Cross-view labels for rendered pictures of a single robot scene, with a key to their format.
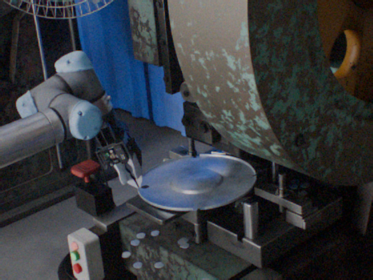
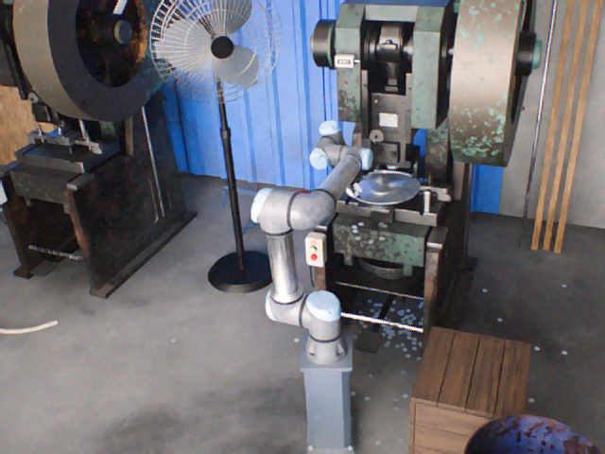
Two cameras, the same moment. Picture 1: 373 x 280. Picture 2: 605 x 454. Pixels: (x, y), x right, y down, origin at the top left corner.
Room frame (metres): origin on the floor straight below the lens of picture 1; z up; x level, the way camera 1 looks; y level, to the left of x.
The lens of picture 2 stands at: (-0.38, 1.36, 2.07)
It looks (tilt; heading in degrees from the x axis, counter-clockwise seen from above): 31 degrees down; 334
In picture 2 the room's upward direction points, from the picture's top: 4 degrees counter-clockwise
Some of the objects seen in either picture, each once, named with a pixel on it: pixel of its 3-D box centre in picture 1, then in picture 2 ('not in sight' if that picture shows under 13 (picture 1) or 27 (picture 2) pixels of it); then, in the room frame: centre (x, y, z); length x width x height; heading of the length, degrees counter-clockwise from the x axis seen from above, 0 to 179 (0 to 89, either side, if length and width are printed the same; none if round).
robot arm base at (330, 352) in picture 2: not in sight; (325, 340); (1.22, 0.50, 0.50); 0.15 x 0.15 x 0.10
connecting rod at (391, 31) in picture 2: not in sight; (394, 61); (1.69, -0.12, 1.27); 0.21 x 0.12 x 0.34; 130
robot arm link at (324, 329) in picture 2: not in sight; (322, 313); (1.22, 0.51, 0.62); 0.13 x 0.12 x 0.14; 38
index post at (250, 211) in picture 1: (250, 217); (426, 200); (1.48, -0.14, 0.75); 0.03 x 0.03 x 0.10; 40
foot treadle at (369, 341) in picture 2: not in sight; (383, 312); (1.60, -0.02, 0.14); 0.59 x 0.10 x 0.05; 130
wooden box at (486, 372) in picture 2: not in sight; (470, 403); (0.94, 0.05, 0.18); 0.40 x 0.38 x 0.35; 132
